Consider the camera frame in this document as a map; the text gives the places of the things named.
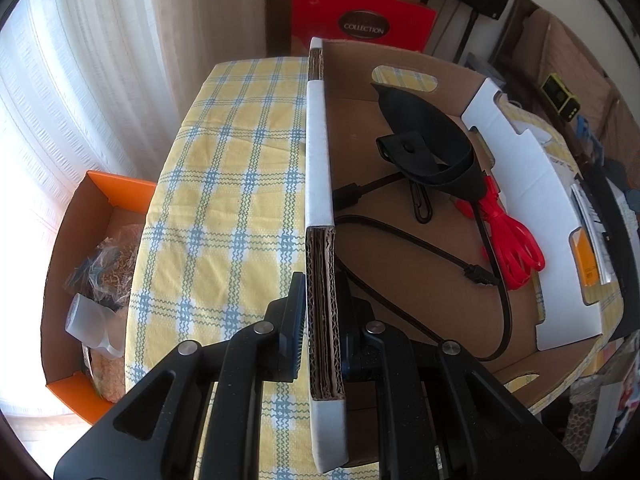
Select brown cardboard tray box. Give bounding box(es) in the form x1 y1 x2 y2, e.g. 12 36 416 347
305 38 603 472

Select clear plastic cup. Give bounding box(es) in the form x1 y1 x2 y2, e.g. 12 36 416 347
65 294 126 360

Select plastic bag of snacks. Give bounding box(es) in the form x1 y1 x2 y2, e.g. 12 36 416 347
64 224 143 312

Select yellow blue plaid tablecloth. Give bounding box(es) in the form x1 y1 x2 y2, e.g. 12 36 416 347
124 55 624 480

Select orange hard drive box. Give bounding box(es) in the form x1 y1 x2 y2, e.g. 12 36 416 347
570 228 599 287

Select orange cardboard box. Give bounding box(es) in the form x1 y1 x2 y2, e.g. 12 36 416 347
39 169 158 426

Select white instruction leaflets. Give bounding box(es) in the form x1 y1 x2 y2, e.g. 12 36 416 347
570 178 615 284

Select yellow green small device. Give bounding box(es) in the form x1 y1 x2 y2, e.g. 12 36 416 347
541 73 580 122

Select white sheer curtain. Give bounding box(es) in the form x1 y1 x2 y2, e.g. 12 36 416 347
1 0 266 416

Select brown cushioned sofa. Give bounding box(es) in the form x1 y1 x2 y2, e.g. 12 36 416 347
490 0 639 168

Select red collection gift bag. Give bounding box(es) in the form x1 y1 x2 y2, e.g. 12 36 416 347
291 0 437 52

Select black power cable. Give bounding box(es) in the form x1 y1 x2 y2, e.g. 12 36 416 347
330 171 514 363

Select black pouch with strap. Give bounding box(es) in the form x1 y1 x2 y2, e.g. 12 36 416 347
373 84 487 224

